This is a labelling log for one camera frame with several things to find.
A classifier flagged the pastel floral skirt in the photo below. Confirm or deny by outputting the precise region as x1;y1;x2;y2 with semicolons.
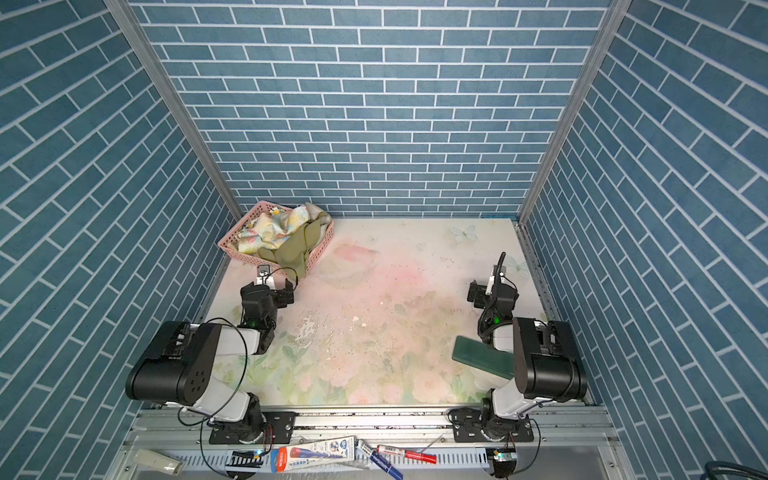
235;206;310;255

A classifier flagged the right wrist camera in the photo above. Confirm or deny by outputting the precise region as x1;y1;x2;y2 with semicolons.
485;266;504;296

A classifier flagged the left corner aluminium post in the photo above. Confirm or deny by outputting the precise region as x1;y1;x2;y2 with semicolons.
104;0;243;218

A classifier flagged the right corner aluminium post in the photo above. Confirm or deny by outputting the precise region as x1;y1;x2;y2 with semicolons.
518;0;631;225

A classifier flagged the white red blue box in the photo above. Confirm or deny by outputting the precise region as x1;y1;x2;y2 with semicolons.
270;436;357;473

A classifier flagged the olive green skirt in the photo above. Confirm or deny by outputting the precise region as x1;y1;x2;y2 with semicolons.
257;212;333;280

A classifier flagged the dark green rectangular block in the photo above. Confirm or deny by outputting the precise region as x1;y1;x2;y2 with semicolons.
451;336;514;380

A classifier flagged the pink plastic basket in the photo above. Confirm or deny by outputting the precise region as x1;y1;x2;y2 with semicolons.
218;201;334;279

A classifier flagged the beige plastic piece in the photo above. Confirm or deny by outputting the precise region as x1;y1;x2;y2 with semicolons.
133;449;184;476

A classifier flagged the corner aluminium post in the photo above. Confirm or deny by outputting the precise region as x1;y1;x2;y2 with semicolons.
104;0;243;218
518;0;631;225

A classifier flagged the blue marker pen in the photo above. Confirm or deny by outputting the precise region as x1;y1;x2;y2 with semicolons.
356;440;404;480

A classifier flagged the aluminium front rail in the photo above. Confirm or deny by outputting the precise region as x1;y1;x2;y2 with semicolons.
107;403;634;479

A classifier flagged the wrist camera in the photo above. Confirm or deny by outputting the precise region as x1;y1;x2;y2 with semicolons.
255;264;273;288
485;266;504;296

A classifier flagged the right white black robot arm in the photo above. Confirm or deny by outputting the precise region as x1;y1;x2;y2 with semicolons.
467;276;588;441

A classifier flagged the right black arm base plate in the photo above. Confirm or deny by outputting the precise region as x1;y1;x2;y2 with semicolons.
447;407;534;443

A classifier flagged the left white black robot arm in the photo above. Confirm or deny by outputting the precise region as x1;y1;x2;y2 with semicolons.
125;276;296;448

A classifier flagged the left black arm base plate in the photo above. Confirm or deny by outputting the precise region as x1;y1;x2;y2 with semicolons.
209;411;297;446

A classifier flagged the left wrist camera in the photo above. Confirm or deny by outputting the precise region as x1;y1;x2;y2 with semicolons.
255;264;273;288

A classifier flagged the red white marker pen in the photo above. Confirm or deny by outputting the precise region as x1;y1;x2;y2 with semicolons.
376;445;438;465

